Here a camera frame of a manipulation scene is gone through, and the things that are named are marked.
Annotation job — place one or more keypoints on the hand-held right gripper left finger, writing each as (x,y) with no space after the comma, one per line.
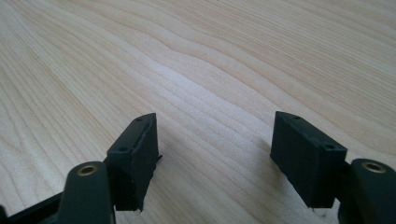
(134,161)

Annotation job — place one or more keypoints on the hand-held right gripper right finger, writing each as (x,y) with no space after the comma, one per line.
(306,161)

